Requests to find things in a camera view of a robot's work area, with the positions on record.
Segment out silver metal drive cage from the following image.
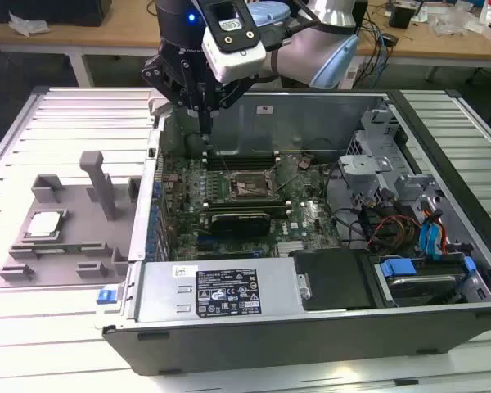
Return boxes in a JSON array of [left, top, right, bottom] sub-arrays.
[[337, 108, 439, 206]]

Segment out wooden desk white frame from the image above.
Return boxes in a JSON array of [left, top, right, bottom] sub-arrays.
[[351, 16, 491, 83], [0, 18, 214, 89]]

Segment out black grey PC case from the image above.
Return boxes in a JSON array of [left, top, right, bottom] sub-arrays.
[[93, 88, 491, 377]]

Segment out black container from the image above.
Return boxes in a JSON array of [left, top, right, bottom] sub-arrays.
[[388, 3, 421, 29]]

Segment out black plastic shroud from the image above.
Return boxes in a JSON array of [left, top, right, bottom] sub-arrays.
[[290, 248, 377, 312]]

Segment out orange wire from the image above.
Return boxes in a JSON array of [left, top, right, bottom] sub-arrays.
[[423, 208, 453, 257]]

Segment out hard disk in blue carrier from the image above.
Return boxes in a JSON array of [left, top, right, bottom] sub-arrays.
[[374, 255, 475, 308]]

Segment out metal locking lever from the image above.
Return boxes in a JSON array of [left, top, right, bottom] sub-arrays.
[[210, 141, 232, 174], [274, 170, 300, 194]]

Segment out CPU socket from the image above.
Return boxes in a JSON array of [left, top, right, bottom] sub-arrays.
[[227, 170, 272, 202]]

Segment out blue cable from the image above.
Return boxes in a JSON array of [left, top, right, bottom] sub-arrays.
[[366, 18, 392, 89]]

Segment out crumpled white plastic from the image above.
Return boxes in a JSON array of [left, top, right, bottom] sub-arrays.
[[7, 11, 51, 37]]

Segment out grey parts rack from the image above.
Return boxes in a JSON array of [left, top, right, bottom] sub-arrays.
[[0, 150, 144, 290]]

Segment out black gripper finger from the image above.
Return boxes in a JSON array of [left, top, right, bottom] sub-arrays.
[[142, 56, 208, 137], [206, 76, 255, 138]]

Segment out green motherboard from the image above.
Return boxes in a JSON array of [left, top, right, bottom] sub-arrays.
[[157, 149, 345, 263]]

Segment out blue flat wire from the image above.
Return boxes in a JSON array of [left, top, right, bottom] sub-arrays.
[[429, 208, 445, 261], [419, 223, 435, 260]]

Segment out black tower box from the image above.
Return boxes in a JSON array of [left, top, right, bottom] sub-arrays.
[[351, 0, 370, 29]]

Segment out black RAM slot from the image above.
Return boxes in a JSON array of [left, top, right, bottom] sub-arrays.
[[202, 212, 294, 219], [202, 199, 294, 206], [202, 208, 294, 215], [202, 204, 294, 210], [204, 150, 282, 156], [204, 155, 282, 161]]

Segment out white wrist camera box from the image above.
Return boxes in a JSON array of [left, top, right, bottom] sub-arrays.
[[201, 0, 268, 84]]

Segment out large black box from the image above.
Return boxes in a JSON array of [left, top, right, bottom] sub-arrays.
[[0, 0, 114, 25]]

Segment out black wire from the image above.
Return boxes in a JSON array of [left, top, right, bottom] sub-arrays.
[[325, 163, 367, 249]]

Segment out yellow red wire bundle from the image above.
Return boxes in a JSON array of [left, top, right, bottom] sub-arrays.
[[370, 215, 422, 251]]

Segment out silver chipset heat sink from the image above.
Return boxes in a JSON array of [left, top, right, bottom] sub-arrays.
[[277, 240, 309, 258]]

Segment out silver CPU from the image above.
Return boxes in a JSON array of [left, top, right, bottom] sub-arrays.
[[24, 211, 65, 243]]

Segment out black graphics card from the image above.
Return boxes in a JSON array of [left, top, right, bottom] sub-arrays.
[[209, 210, 272, 247]]

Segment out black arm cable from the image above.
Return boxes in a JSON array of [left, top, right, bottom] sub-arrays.
[[269, 16, 357, 48]]

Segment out clear plastic bags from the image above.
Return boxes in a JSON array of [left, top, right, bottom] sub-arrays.
[[429, 7, 484, 37]]

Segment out silver power supply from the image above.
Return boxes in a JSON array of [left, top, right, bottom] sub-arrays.
[[137, 260, 308, 324]]

